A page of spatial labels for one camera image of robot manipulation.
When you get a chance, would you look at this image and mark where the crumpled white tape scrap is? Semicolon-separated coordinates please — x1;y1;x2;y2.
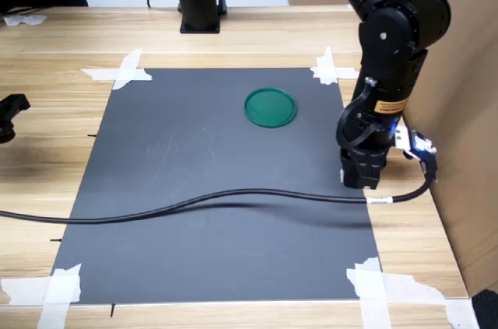
2;13;48;28

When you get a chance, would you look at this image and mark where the white tape piece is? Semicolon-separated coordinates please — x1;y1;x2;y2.
0;263;82;329
345;257;480;329
80;47;153;91
309;47;361;86

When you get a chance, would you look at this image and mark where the black plastic bracket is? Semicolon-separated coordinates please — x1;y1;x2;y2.
0;93;31;145

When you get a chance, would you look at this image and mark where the brown cardboard partition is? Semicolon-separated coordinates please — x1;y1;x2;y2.
282;0;498;299

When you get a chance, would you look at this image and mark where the black round object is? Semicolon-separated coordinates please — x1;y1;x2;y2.
472;289;498;329

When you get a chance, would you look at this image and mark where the round green lid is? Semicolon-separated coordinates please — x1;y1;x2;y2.
244;87;298;129

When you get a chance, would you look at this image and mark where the dark grey mat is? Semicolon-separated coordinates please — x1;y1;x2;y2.
51;67;384;305

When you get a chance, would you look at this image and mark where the thick black camera cable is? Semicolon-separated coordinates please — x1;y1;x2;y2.
0;159;439;226

